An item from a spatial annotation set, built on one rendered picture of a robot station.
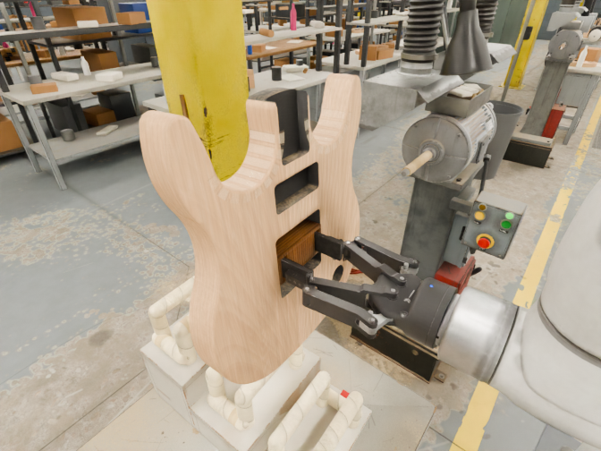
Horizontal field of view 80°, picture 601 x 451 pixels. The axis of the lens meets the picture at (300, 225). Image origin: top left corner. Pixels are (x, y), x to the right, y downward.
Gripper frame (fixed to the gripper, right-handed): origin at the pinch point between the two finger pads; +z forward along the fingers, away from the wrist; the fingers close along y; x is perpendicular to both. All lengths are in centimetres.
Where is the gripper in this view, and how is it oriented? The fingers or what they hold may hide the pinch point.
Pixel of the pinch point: (303, 254)
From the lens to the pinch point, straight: 51.2
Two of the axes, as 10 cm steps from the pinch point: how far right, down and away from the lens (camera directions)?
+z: -8.1, -3.2, 4.9
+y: 5.9, -4.6, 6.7
